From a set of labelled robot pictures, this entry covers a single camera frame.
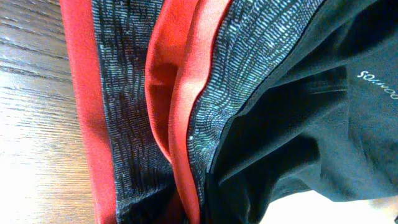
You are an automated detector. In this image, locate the black leggings red waistband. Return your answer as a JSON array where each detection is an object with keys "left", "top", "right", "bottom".
[{"left": 60, "top": 0, "right": 397, "bottom": 223}]

